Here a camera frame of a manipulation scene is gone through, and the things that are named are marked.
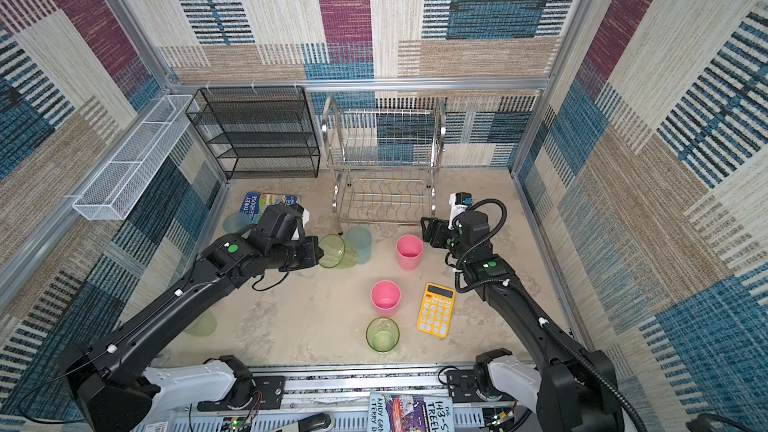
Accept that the pink cup near rack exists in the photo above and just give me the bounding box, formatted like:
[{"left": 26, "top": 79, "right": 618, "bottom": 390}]
[{"left": 396, "top": 235, "right": 424, "bottom": 271}]

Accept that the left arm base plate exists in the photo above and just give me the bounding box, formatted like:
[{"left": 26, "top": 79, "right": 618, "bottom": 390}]
[{"left": 195, "top": 375, "right": 286, "bottom": 412}]

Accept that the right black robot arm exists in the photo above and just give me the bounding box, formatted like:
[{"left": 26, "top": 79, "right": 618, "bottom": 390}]
[{"left": 420, "top": 205, "right": 646, "bottom": 431}]

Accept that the yellow calculator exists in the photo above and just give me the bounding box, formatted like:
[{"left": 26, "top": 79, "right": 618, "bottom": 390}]
[{"left": 416, "top": 283, "right": 456, "bottom": 339}]

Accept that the blue picture book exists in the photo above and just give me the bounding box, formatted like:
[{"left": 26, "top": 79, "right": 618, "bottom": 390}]
[{"left": 239, "top": 192, "right": 299, "bottom": 220}]

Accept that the green translucent cup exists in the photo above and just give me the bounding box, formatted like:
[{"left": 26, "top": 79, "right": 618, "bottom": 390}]
[
  {"left": 319, "top": 234, "right": 358, "bottom": 269},
  {"left": 365, "top": 317, "right": 400, "bottom": 354}
]

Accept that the teal translucent cup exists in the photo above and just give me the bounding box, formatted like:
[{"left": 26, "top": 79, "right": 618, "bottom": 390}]
[{"left": 345, "top": 227, "right": 373, "bottom": 265}]

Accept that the purple treehouse book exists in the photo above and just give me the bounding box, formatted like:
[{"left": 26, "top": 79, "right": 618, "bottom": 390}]
[{"left": 367, "top": 393, "right": 455, "bottom": 432}]

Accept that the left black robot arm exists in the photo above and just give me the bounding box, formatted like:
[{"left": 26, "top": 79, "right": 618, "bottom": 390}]
[{"left": 58, "top": 234, "right": 323, "bottom": 431}]

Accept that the black mesh shelf rack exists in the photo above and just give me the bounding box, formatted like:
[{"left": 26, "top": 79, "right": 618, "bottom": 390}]
[{"left": 185, "top": 86, "right": 321, "bottom": 179}]

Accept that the green translucent cup front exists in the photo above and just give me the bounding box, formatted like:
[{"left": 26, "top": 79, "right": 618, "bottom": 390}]
[{"left": 365, "top": 317, "right": 400, "bottom": 354}]

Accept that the white wire wall basket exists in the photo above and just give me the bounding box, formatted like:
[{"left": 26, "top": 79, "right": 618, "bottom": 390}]
[{"left": 72, "top": 95, "right": 192, "bottom": 221}]

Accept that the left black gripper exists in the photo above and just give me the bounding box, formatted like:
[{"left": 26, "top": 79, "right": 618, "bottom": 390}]
[{"left": 269, "top": 236, "right": 327, "bottom": 273}]

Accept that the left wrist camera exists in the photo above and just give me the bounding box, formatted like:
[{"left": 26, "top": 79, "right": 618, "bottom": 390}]
[{"left": 257, "top": 203, "right": 310, "bottom": 242}]

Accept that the pink cup centre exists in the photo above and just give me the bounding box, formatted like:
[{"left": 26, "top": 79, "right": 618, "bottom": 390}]
[{"left": 370, "top": 280, "right": 401, "bottom": 317}]

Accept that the silver wire dish rack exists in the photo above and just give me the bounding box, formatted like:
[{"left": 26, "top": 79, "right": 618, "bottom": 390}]
[{"left": 320, "top": 97, "right": 446, "bottom": 234}]

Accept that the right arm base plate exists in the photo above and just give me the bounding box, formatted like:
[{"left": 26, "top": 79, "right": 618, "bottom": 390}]
[{"left": 437, "top": 365, "right": 515, "bottom": 403}]

